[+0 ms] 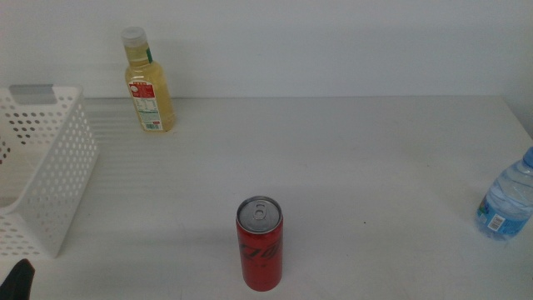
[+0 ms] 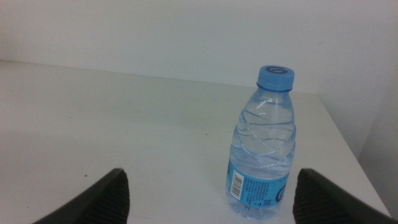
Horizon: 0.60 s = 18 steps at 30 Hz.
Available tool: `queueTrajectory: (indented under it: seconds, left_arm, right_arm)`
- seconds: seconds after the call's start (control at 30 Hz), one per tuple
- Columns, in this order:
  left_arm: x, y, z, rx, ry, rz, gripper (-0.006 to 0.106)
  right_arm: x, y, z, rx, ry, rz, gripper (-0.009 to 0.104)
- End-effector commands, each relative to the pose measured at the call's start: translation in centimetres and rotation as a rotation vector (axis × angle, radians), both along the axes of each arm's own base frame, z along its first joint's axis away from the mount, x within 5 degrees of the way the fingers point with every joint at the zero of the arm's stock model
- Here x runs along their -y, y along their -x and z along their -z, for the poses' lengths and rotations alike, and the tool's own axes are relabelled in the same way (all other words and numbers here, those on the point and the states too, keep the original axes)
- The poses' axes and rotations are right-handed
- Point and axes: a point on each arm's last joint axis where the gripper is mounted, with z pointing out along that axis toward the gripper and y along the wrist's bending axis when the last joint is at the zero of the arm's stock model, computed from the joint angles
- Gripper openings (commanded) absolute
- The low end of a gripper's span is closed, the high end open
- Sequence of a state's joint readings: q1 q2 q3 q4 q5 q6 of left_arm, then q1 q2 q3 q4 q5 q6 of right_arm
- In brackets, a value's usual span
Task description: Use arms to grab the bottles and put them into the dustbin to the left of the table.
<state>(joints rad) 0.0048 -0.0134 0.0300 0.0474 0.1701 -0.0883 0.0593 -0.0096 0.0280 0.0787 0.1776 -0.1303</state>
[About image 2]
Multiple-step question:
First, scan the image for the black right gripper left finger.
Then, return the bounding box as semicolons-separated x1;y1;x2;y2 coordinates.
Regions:
30;168;131;224

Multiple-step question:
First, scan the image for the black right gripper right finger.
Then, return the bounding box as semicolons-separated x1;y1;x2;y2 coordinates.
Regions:
292;169;398;224

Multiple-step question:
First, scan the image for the clear water bottle blue cap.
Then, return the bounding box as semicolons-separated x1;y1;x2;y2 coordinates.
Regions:
225;64;297;220

